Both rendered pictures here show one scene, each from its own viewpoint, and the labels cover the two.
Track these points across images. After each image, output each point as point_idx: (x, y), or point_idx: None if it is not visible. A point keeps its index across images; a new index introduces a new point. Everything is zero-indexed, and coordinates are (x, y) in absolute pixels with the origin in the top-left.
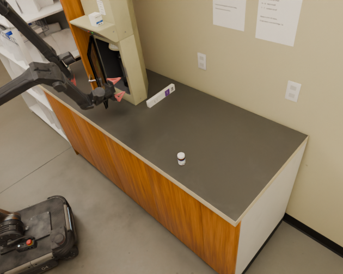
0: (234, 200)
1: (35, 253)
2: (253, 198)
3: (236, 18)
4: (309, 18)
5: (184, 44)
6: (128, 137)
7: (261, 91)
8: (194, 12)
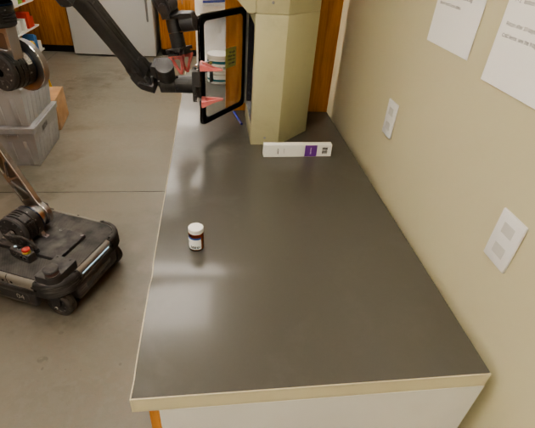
0: (183, 363)
1: (21, 268)
2: (218, 389)
3: (463, 28)
4: None
5: (380, 79)
6: (184, 172)
7: (451, 216)
8: (410, 13)
